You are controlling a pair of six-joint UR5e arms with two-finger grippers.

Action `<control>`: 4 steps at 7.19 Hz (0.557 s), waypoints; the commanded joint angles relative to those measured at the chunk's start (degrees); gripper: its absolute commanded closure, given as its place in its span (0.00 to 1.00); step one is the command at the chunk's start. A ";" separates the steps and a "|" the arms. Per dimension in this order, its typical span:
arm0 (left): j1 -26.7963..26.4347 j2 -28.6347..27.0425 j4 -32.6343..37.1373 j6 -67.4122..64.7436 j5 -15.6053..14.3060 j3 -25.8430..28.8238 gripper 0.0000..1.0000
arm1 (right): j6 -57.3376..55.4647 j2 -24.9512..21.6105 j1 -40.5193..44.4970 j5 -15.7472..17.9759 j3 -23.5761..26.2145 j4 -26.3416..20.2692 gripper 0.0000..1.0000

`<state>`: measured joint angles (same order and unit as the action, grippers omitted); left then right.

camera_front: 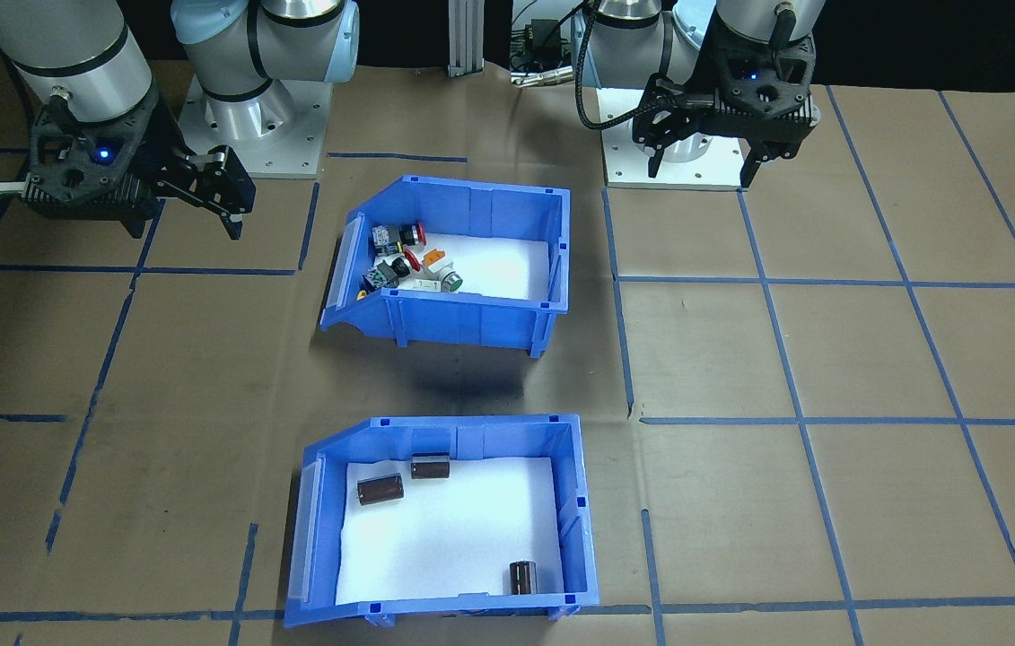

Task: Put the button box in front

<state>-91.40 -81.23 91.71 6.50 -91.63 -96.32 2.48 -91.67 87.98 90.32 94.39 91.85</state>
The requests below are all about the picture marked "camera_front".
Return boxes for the blue bin with buttons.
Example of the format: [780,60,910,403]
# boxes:
[319,175,573,359]

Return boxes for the blue bin with capacitors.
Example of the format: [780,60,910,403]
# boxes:
[283,414,602,629]

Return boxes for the black electronics box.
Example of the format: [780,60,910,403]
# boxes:
[512,16,576,87]

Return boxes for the assorted small items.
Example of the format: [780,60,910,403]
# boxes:
[363,231,555,302]

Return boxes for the white foam bin liner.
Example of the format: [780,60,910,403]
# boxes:
[335,456,567,607]

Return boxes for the white square base plate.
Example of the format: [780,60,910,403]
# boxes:
[601,85,822,192]
[178,76,335,180]

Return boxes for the black green switch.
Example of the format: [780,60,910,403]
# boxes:
[365,258,410,291]

